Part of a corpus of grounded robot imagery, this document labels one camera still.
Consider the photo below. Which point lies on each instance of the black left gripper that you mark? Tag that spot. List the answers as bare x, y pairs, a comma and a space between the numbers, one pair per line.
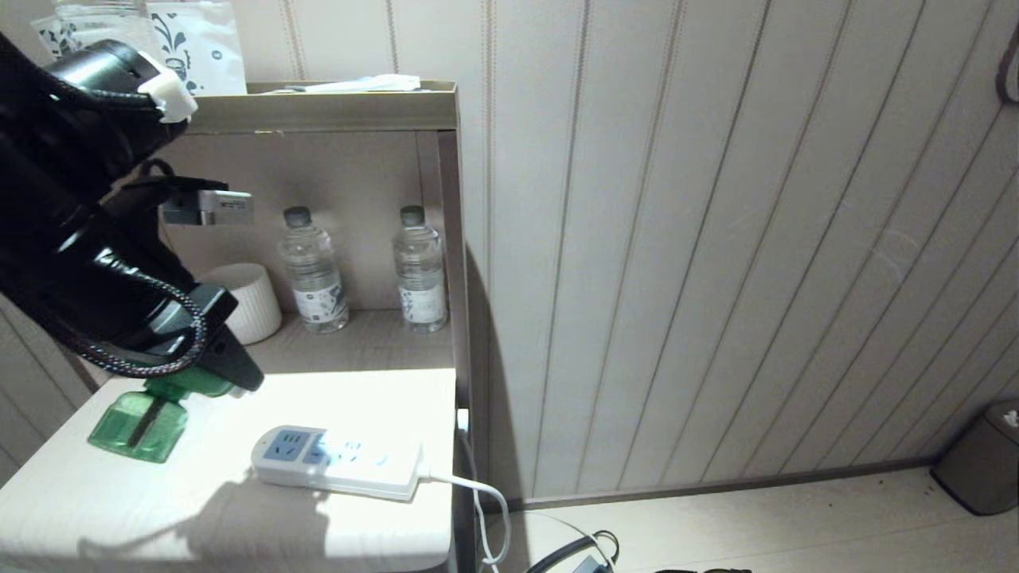
215, 306

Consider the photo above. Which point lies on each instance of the green mosquito repellent plug-in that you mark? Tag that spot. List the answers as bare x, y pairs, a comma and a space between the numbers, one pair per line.
139, 426

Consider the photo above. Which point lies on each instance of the white power strip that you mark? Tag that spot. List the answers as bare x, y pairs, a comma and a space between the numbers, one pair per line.
342, 469

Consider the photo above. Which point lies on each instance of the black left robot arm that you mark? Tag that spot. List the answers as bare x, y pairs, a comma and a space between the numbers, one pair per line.
56, 199

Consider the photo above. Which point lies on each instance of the white ribbed mug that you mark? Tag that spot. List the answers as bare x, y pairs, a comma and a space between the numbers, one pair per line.
255, 306

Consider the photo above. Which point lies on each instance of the small water bottle black cap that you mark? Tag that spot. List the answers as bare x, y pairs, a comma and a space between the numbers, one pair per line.
314, 278
420, 278

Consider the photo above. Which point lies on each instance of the flat white paper packet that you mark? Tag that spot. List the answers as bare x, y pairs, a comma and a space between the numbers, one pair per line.
374, 83

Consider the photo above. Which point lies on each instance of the white printed bag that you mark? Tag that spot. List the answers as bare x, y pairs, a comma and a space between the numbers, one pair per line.
49, 36
211, 52

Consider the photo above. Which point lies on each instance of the large clear water bottle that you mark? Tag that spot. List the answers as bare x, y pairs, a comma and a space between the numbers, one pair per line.
95, 20

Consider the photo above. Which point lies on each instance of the grey trash bin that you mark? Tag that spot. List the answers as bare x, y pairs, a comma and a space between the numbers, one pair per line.
983, 465

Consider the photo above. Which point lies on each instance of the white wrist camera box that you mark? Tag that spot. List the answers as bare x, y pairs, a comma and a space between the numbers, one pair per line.
227, 208

